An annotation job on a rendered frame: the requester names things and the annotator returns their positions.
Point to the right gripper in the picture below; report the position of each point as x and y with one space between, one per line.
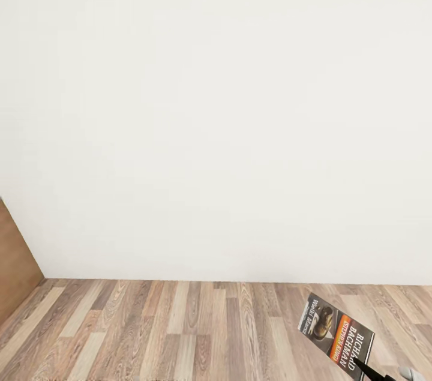
370 373

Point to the hardback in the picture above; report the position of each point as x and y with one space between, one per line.
337 334

